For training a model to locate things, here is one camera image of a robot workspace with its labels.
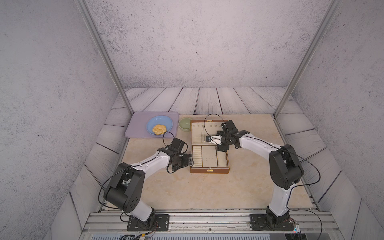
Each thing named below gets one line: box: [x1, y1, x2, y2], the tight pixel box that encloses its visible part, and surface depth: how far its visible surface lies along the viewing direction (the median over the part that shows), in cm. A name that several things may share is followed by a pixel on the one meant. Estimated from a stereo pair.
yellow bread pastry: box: [152, 124, 167, 135], surface depth 110 cm
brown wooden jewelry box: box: [190, 119, 230, 174], surface depth 93 cm
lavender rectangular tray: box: [124, 112, 163, 138], surface depth 115 cm
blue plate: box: [146, 115, 173, 136], surface depth 119 cm
